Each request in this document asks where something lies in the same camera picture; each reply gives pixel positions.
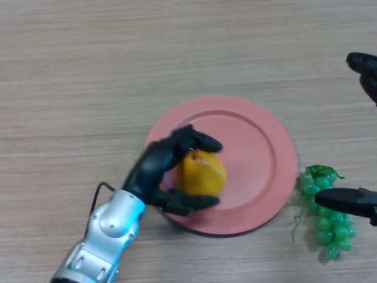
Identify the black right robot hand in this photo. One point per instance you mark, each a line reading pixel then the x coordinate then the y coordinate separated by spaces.
pixel 344 199

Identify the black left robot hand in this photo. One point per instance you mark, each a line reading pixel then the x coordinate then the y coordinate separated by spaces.
pixel 150 171

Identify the yellow pear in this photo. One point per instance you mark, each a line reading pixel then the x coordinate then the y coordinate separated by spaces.
pixel 203 174

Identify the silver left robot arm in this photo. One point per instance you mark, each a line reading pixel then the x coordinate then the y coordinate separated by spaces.
pixel 115 218

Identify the pink round plate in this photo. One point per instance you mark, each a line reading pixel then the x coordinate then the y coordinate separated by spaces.
pixel 250 153

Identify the green grape bunch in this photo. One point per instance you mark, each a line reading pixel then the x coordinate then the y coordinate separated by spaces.
pixel 335 233

